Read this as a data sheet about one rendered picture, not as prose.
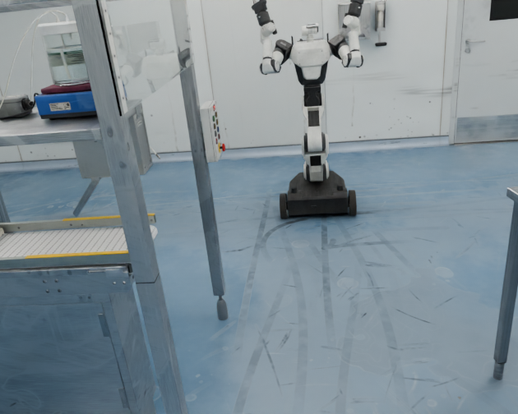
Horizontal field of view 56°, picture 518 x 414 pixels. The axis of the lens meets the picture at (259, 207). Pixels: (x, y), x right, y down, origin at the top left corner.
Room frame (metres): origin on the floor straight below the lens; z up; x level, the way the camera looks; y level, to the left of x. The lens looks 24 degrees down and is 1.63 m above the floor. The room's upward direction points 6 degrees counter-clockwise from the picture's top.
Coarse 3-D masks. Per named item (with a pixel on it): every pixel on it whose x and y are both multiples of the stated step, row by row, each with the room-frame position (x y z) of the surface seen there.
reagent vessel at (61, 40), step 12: (48, 24) 1.43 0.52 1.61; (60, 24) 1.42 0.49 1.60; (72, 24) 1.43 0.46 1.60; (48, 36) 1.43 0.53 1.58; (60, 36) 1.42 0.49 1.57; (72, 36) 1.43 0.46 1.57; (48, 48) 1.44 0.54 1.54; (60, 48) 1.42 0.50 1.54; (72, 48) 1.43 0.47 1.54; (48, 60) 1.45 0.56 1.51; (60, 60) 1.42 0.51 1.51; (72, 60) 1.42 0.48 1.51; (84, 60) 1.44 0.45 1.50; (60, 72) 1.43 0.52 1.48; (72, 72) 1.42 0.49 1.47; (84, 72) 1.43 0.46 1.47; (60, 84) 1.43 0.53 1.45; (72, 84) 1.42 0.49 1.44
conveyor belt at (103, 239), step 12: (84, 228) 1.61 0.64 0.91; (96, 228) 1.59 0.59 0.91; (108, 228) 1.58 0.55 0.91; (120, 228) 1.57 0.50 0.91; (156, 228) 1.58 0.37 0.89; (0, 240) 1.58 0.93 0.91; (12, 240) 1.57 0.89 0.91; (24, 240) 1.56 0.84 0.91; (36, 240) 1.55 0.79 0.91; (48, 240) 1.54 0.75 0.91; (60, 240) 1.53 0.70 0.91; (72, 240) 1.52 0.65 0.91; (84, 240) 1.51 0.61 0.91; (96, 240) 1.50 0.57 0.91; (108, 240) 1.49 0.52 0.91; (120, 240) 1.48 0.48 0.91; (0, 252) 1.48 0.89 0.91; (12, 252) 1.47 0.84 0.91; (24, 252) 1.46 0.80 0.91; (36, 252) 1.45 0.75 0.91; (48, 252) 1.44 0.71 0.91; (60, 252) 1.43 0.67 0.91; (72, 252) 1.42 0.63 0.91; (84, 264) 1.34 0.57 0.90
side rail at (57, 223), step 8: (152, 216) 1.58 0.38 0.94; (0, 224) 1.64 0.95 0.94; (8, 224) 1.64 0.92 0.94; (16, 224) 1.63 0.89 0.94; (24, 224) 1.63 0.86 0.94; (32, 224) 1.63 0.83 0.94; (40, 224) 1.62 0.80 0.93; (48, 224) 1.62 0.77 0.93; (56, 224) 1.62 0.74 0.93; (64, 224) 1.61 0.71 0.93; (72, 224) 1.61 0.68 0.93; (80, 224) 1.61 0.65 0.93; (88, 224) 1.60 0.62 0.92; (96, 224) 1.60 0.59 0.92; (104, 224) 1.60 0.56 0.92; (112, 224) 1.60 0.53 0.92; (120, 224) 1.59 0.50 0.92
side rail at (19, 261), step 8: (16, 256) 1.36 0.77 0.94; (24, 256) 1.36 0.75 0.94; (64, 256) 1.33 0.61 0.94; (72, 256) 1.33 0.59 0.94; (80, 256) 1.33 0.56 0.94; (88, 256) 1.32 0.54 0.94; (96, 256) 1.32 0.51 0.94; (104, 256) 1.32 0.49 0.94; (112, 256) 1.32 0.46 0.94; (120, 256) 1.31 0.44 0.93; (128, 256) 1.31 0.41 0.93; (0, 264) 1.35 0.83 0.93; (8, 264) 1.35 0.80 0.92; (16, 264) 1.35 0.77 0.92; (24, 264) 1.35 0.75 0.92; (32, 264) 1.34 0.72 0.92; (40, 264) 1.34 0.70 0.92; (48, 264) 1.34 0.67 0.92; (56, 264) 1.34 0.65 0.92; (64, 264) 1.33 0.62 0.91; (72, 264) 1.33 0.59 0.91
